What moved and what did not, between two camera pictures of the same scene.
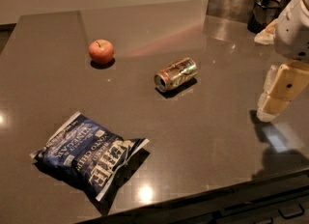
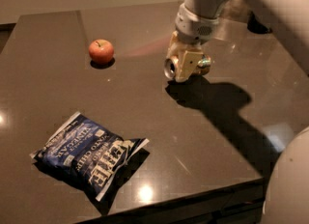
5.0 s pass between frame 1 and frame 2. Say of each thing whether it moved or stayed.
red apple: stayed
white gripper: moved
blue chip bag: stayed
